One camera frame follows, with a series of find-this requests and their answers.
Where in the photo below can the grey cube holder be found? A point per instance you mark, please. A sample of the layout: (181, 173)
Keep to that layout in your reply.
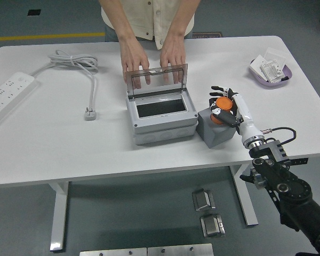
(216, 137)

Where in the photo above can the clear plastic bag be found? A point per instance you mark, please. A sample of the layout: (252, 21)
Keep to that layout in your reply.
(276, 54)

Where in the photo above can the purple plastic tray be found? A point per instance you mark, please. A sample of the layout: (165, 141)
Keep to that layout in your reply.
(288, 70)

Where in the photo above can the person's right hand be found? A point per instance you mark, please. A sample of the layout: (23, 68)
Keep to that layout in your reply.
(133, 56)

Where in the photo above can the black floor hatch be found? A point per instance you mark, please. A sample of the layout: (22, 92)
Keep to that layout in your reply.
(34, 12)

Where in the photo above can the white power strip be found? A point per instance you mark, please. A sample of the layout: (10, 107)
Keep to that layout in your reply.
(8, 90)

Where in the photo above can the person's left forearm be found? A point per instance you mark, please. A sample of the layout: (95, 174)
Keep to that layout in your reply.
(182, 16)

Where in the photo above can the metal floor socket box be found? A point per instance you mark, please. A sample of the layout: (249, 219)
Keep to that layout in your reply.
(202, 200)
(212, 226)

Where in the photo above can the dark floor sign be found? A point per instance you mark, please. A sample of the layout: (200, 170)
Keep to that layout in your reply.
(208, 35)

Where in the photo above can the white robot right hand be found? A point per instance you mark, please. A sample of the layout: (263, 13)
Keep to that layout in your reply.
(246, 122)

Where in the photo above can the yellow floor tape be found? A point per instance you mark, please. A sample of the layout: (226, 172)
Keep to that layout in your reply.
(42, 36)

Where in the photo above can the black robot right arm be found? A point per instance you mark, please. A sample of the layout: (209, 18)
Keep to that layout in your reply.
(290, 186)

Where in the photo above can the person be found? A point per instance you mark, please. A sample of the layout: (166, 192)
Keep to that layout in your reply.
(154, 16)

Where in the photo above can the grey plastic enclosure box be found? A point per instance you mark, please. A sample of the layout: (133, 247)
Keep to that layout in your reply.
(160, 128)

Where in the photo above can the orange cylindrical battery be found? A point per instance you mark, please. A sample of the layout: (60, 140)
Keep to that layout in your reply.
(224, 104)

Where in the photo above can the transparent hinged box lid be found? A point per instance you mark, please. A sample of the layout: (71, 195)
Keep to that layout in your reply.
(157, 70)

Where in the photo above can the small black clip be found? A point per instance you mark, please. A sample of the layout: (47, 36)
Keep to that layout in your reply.
(284, 78)

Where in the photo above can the person's right forearm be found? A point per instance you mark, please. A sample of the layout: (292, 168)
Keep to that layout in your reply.
(120, 18)

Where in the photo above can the steel floor plate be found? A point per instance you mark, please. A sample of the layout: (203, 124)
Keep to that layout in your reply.
(112, 252)
(180, 250)

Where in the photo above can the person's left hand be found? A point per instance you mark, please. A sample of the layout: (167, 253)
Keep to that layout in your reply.
(173, 53)

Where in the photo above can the white table leg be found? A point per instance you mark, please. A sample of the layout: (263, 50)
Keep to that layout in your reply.
(59, 213)
(245, 202)

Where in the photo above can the plain white socket panel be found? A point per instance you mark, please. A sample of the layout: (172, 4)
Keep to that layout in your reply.
(257, 65)

